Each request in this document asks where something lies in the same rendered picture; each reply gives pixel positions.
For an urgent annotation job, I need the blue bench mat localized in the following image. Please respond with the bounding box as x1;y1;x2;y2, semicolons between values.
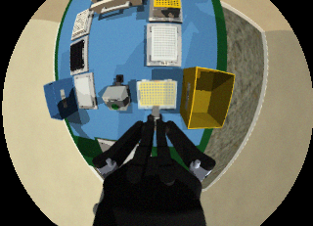
58;0;217;146

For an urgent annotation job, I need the blue open-top bin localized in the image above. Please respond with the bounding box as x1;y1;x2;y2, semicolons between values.
43;77;78;120

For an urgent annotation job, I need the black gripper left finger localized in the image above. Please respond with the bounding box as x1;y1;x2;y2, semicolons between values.
92;106;156;185

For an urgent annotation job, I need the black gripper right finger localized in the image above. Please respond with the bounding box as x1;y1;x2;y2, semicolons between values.
156;106;216;187

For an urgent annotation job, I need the yellow open-top bin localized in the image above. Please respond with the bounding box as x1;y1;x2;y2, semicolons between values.
180;67;235;129

